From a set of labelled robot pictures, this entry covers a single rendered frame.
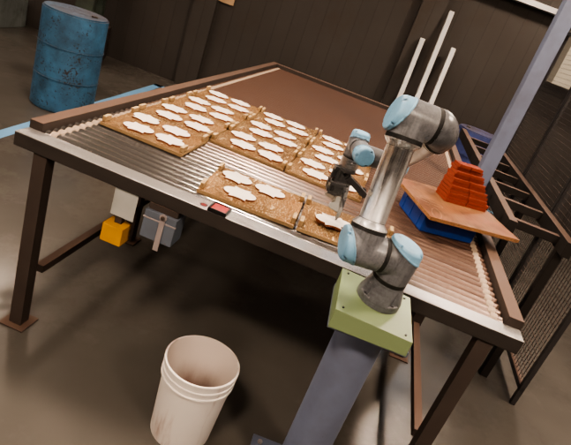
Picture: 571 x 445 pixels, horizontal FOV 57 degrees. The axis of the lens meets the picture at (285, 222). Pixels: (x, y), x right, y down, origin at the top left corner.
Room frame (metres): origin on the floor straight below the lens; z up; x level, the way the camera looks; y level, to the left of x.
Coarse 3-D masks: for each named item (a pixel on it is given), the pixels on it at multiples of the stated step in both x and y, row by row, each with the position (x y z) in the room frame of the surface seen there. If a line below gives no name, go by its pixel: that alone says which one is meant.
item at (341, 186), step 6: (336, 168) 2.01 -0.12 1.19; (342, 168) 2.00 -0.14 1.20; (336, 174) 2.03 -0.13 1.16; (342, 174) 2.02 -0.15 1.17; (348, 174) 2.02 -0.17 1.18; (354, 174) 2.02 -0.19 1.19; (330, 180) 2.01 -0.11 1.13; (336, 180) 2.01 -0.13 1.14; (342, 180) 2.02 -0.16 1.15; (330, 186) 1.99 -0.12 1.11; (336, 186) 2.00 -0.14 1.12; (342, 186) 2.00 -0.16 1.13; (348, 186) 2.01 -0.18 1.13; (330, 192) 1.99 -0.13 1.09; (336, 192) 2.00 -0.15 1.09; (342, 192) 2.00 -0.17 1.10
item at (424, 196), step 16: (416, 192) 2.62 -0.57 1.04; (432, 192) 2.74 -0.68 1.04; (432, 208) 2.46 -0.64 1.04; (448, 208) 2.56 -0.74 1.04; (464, 208) 2.66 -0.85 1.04; (448, 224) 2.36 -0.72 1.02; (464, 224) 2.39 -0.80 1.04; (480, 224) 2.49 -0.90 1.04; (496, 224) 2.59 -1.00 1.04; (512, 240) 2.46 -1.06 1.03
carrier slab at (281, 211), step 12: (216, 180) 2.08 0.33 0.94; (228, 180) 2.12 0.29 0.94; (252, 180) 2.23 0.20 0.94; (204, 192) 1.92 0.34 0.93; (216, 192) 1.95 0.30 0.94; (252, 192) 2.09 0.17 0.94; (288, 192) 2.24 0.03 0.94; (240, 204) 1.92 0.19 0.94; (252, 204) 1.97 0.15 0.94; (264, 204) 2.01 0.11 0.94; (276, 204) 2.06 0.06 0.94; (288, 204) 2.11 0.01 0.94; (300, 204) 2.16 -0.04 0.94; (264, 216) 1.91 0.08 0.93; (276, 216) 1.94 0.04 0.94; (288, 216) 1.98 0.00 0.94
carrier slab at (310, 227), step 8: (304, 208) 2.13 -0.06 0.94; (312, 208) 2.16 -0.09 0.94; (320, 208) 2.20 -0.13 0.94; (328, 208) 2.23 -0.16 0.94; (312, 216) 2.07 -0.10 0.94; (344, 216) 2.21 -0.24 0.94; (352, 216) 2.24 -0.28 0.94; (304, 224) 1.96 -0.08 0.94; (312, 224) 1.99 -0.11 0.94; (320, 224) 2.02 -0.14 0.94; (304, 232) 1.91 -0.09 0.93; (312, 232) 1.91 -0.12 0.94; (320, 232) 1.94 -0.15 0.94; (328, 232) 1.97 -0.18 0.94; (336, 232) 2.00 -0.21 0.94; (328, 240) 1.91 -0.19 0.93; (336, 240) 1.92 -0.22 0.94
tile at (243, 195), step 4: (224, 188) 2.00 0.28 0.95; (228, 188) 2.01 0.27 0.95; (232, 188) 2.03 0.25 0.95; (236, 188) 2.05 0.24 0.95; (228, 192) 1.98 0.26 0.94; (232, 192) 1.99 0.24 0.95; (236, 192) 2.00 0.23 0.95; (240, 192) 2.02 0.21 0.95; (244, 192) 2.03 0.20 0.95; (248, 192) 2.05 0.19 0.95; (228, 196) 1.95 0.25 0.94; (232, 196) 1.96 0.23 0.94; (236, 196) 1.96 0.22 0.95; (240, 196) 1.98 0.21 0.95; (244, 196) 2.00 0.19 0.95; (248, 196) 2.01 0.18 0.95; (252, 196) 2.03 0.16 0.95; (244, 200) 1.96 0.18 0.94; (248, 200) 1.98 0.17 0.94; (252, 200) 1.99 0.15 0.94
